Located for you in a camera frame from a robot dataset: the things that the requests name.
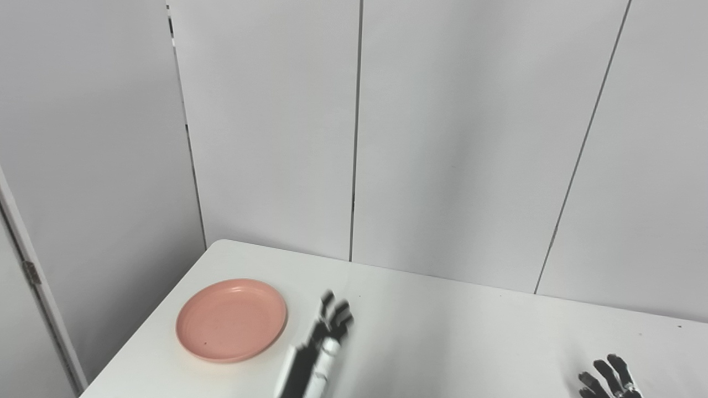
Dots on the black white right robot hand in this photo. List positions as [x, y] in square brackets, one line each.
[611, 381]

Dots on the metal door hinge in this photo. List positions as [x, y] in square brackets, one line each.
[32, 272]

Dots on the pink round plate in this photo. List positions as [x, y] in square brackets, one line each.
[231, 320]

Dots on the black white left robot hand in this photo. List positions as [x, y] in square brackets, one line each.
[310, 365]

